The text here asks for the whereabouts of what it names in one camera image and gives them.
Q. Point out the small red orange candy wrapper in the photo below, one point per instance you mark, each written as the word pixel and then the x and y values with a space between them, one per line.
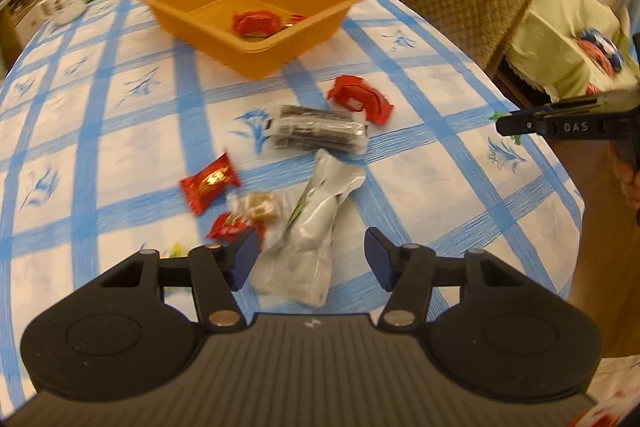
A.
pixel 297 20

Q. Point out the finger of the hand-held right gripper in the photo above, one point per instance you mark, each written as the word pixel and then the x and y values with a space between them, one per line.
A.
pixel 525 123

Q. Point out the red blue patterned item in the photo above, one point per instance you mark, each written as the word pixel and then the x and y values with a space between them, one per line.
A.
pixel 602 52

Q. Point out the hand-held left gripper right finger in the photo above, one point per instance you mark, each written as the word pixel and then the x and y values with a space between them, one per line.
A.
pixel 377 257

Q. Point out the wooden shelf unit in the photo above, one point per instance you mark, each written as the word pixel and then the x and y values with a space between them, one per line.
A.
pixel 20 22

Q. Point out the white red printed clothing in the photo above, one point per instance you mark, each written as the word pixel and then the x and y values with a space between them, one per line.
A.
pixel 615 397

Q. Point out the light green cloth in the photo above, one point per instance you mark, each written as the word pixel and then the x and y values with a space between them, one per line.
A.
pixel 550 37

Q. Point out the yellow green candy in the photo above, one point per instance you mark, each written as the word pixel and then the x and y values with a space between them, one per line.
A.
pixel 176 250

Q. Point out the red candy packet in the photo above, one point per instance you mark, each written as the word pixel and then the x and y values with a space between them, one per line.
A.
pixel 255 23

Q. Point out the beige candy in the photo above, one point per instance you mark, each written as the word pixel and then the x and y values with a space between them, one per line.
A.
pixel 260 207

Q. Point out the red candy with gold print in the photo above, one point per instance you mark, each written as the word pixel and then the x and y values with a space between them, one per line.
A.
pixel 210 182

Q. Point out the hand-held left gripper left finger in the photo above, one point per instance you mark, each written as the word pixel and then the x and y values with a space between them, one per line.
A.
pixel 247 252

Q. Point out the red snack packet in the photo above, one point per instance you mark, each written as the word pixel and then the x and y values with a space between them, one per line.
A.
pixel 360 99

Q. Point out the silver snack packet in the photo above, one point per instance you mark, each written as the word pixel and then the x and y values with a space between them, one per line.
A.
pixel 305 227

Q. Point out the person's right hand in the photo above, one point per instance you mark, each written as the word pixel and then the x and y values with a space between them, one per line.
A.
pixel 626 179

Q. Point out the white mug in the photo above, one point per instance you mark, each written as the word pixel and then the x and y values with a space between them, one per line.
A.
pixel 62 2

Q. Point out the small red candy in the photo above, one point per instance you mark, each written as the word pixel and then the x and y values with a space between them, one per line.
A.
pixel 231 227

